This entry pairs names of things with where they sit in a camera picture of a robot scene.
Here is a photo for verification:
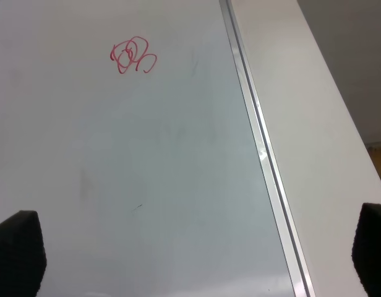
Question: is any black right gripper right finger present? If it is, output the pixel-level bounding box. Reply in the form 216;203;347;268
351;203;381;296

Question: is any red marker scribble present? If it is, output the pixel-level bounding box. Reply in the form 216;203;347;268
109;36;158;74

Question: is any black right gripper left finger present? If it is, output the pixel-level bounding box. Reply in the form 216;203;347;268
0;210;47;297

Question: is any white whiteboard with aluminium frame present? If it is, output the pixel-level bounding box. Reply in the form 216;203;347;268
0;1;314;296

